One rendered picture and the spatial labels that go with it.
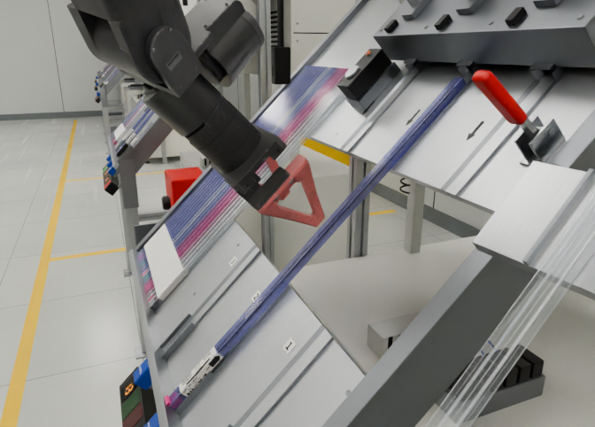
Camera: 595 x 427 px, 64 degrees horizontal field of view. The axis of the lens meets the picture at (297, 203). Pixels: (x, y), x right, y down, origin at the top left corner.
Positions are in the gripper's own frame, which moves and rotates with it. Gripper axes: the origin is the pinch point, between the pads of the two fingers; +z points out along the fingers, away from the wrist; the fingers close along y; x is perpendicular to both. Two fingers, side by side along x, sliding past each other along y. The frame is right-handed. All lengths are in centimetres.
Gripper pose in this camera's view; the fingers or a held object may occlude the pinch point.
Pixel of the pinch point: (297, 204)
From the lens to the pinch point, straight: 54.1
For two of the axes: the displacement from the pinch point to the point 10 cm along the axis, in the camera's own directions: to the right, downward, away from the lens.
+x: -6.6, 7.5, -0.4
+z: 6.4, 5.9, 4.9
